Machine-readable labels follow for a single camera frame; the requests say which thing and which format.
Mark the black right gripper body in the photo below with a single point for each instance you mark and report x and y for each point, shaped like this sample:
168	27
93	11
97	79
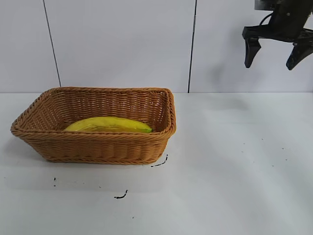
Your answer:
286	22

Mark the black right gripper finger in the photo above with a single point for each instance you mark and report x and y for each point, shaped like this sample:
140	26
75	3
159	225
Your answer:
251	50
298	56

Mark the yellow banana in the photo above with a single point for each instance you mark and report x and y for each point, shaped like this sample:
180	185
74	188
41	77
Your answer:
110	124

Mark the brown woven wicker basket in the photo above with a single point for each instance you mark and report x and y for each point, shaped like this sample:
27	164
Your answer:
102	147

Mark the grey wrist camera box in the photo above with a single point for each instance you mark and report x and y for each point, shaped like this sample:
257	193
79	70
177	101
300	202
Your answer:
264	4

